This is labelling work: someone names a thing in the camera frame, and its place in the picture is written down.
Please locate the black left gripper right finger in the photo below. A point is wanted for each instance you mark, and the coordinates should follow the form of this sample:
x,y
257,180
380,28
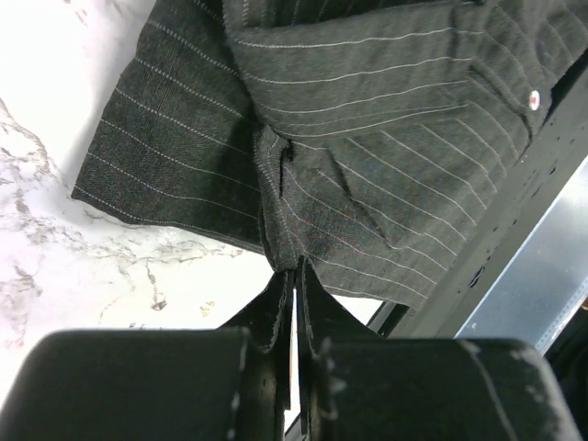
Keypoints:
x,y
357,385

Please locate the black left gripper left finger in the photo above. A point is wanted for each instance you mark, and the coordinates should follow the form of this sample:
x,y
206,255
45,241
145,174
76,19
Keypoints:
x,y
230,383

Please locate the dark grey pinstripe shirt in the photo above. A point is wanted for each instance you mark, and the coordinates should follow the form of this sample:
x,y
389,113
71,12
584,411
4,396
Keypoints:
x,y
367,136

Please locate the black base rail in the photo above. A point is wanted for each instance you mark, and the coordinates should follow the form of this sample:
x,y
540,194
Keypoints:
x,y
482,295

